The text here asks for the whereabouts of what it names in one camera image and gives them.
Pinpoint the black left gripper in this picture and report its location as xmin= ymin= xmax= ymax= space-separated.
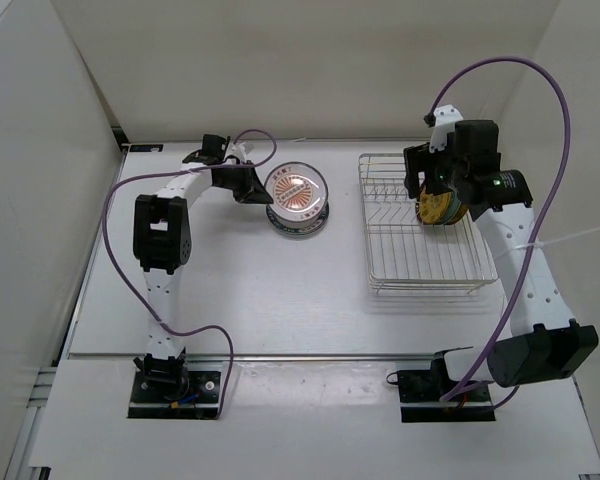
xmin=215 ymin=160 xmax=274 ymax=205

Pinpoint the white plate orange sunburst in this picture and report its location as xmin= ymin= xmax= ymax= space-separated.
xmin=264 ymin=162 xmax=329 ymax=225

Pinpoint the teal blue patterned plate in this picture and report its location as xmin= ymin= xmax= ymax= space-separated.
xmin=442 ymin=198 xmax=462 ymax=225

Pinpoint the green rimmed white plate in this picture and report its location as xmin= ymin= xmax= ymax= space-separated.
xmin=265 ymin=204 xmax=330 ymax=239

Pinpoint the yellow patterned plate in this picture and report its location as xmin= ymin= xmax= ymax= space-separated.
xmin=416 ymin=191 xmax=453 ymax=225

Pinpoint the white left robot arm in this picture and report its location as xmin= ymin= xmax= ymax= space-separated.
xmin=133 ymin=134 xmax=273 ymax=400

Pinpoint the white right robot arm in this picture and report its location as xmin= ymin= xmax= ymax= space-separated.
xmin=404 ymin=115 xmax=599 ymax=401

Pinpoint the yellow brown rear plate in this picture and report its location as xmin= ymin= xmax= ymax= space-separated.
xmin=455 ymin=203 xmax=469 ymax=222

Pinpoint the white zip tie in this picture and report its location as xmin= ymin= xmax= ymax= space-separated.
xmin=493 ymin=226 xmax=600 ymax=260

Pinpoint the black XDOF label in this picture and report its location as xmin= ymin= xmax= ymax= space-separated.
xmin=129 ymin=144 xmax=163 ymax=153

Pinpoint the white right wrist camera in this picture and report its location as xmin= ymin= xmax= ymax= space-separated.
xmin=423 ymin=104 xmax=463 ymax=153

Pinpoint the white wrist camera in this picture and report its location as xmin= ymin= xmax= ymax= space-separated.
xmin=228 ymin=141 xmax=255 ymax=163
xmin=423 ymin=104 xmax=463 ymax=153

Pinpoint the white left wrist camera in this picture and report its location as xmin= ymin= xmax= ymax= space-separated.
xmin=228 ymin=141 xmax=255 ymax=163

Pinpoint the silver wire dish rack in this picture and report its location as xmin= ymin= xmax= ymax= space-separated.
xmin=358 ymin=153 xmax=498 ymax=295

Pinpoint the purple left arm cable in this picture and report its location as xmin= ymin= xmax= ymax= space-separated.
xmin=102 ymin=128 xmax=279 ymax=420

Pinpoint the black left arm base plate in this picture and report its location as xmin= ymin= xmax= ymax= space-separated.
xmin=127 ymin=369 xmax=223 ymax=420

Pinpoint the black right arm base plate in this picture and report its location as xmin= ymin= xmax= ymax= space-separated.
xmin=385 ymin=370 xmax=496 ymax=424

